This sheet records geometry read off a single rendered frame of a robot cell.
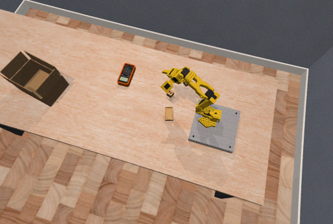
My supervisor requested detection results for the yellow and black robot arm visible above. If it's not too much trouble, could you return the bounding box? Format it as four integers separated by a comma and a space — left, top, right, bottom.
171, 66, 221, 128

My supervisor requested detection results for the orange digital multimeter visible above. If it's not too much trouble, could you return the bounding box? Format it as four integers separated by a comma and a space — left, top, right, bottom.
117, 63, 136, 87

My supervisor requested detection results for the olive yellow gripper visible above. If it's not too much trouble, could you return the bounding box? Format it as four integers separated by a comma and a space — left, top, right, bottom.
161, 68, 183, 93

